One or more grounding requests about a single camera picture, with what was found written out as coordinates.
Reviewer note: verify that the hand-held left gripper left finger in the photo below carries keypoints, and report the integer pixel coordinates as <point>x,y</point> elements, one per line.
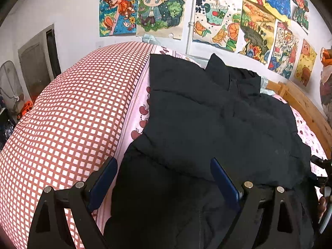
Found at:
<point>103,181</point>

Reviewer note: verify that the light blue cloth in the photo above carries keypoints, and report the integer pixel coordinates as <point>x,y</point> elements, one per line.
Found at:
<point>149,38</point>

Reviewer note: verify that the white wall pipe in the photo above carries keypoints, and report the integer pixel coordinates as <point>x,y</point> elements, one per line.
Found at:
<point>191,26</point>

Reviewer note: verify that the autumn landscape drawing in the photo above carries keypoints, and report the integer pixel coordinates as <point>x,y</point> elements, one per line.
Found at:
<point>255,31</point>

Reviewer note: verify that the grey blue plush toy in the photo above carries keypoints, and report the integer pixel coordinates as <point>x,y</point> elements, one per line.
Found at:
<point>326,93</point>

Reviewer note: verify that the oranges and juice drawing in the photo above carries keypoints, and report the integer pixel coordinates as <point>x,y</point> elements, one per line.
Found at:
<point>216,23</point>

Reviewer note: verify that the blond cartoon child drawing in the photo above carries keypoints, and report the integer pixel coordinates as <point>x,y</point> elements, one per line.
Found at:
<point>160,10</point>

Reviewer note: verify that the colourful festival drawing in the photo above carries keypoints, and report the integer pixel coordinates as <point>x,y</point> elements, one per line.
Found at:
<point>282,49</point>

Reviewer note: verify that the yellow bear drawing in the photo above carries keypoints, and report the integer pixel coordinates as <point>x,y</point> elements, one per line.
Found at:
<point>304,62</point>

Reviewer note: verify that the standing electric fan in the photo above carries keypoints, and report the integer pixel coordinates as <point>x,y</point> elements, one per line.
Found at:
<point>10,83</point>

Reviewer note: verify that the light blue pillow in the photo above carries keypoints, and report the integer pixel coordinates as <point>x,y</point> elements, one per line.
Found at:
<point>267,87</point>

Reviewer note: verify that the red white checked quilt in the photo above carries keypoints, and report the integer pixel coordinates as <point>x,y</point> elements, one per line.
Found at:
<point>64,109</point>

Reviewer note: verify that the grey door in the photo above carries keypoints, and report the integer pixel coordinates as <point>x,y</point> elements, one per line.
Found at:
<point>36,59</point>

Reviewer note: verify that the person's right hand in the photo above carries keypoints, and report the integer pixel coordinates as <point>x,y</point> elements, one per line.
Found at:
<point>322,207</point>

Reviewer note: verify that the girl in orange dress drawing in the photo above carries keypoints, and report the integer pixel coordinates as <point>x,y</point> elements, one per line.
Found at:
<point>118,10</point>

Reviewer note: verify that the red-haired figure drawing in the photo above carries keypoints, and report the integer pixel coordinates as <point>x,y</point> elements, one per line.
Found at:
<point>299,7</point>

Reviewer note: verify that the wooden bed frame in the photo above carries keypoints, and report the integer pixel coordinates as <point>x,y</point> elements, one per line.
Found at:
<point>308,109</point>

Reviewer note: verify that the black padded jacket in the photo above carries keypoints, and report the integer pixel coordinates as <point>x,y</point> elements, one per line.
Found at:
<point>207,109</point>

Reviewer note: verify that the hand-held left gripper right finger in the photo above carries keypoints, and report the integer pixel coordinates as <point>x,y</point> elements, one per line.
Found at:
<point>224,184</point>

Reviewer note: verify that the pink apple print bedsheet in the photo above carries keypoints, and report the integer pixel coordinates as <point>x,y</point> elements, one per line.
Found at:
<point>140,103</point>

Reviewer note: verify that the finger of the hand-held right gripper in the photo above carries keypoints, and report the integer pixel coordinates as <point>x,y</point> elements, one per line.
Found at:
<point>320,181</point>
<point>321,161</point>

